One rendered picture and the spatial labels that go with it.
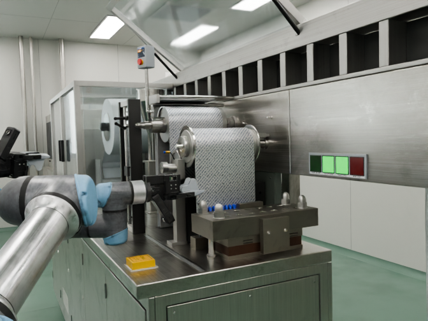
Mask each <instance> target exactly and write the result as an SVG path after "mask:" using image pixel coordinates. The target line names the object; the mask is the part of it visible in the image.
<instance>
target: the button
mask: <svg viewBox="0 0 428 321"><path fill-rule="evenodd" d="M126 264H127V265H128V266H129V267H130V268H131V269H132V270H136V269H143V268H150V267H155V259H154V258H152V257H151V256H149V255H148V254H146V255H139V256H134V257H127V258H126Z"/></svg>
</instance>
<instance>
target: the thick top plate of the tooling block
mask: <svg viewBox="0 0 428 321"><path fill-rule="evenodd" d="M307 207H308V208H306V209H299V208H297V204H295V203H290V205H281V203H280V204H269V205H263V207H256V208H246V209H237V208H235V209H229V210H223V211H224V217H225V218H223V219H214V218H213V217H214V211H208V213H209V214H207V215H198V213H191V219H192V232H194V233H196V234H199V235H201V236H203V237H205V238H208V239H210V240H212V241H218V240H223V239H231V238H239V237H244V236H252V235H257V234H260V218H269V217H278V216H284V215H286V216H289V230H291V229H299V228H304V227H312V226H317V225H318V208H314V207H311V206H307Z"/></svg>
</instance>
